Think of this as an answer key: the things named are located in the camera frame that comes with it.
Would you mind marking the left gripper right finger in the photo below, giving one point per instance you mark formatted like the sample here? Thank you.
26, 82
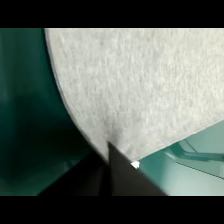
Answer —
128, 180

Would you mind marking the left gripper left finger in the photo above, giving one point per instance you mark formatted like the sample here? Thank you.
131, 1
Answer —
87, 180

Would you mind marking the grey garment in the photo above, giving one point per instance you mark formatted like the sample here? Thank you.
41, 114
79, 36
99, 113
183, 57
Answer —
133, 86

